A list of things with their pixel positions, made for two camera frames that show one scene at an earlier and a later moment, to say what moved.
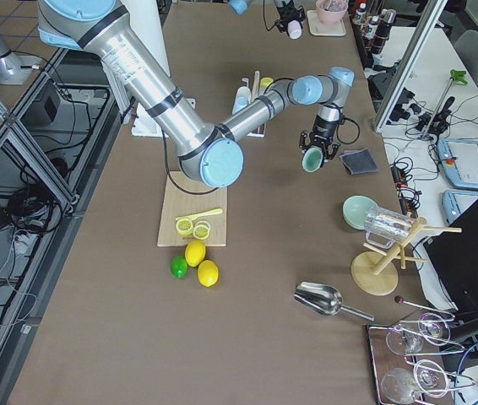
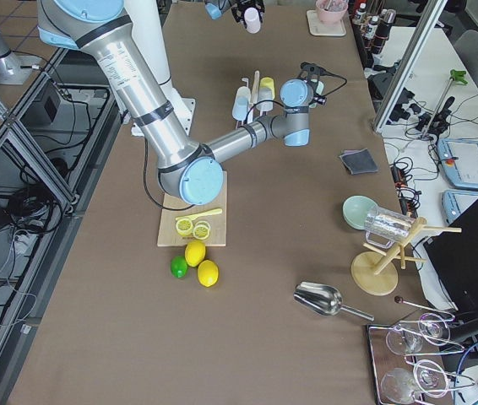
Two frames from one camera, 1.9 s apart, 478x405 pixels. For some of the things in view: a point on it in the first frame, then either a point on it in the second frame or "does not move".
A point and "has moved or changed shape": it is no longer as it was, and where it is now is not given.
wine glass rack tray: x=409 y=360 does not move
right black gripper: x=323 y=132 to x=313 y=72
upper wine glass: x=431 y=327 does not move
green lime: x=178 y=267 does not move
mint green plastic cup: x=312 y=159 has moved or changed shape
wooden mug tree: x=375 y=272 does not move
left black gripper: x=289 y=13 to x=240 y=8
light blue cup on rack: x=243 y=97 does not move
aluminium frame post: x=410 y=63 does not move
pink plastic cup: x=295 y=29 to x=252 y=20
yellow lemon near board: x=194 y=252 does not move
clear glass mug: x=383 y=226 does not move
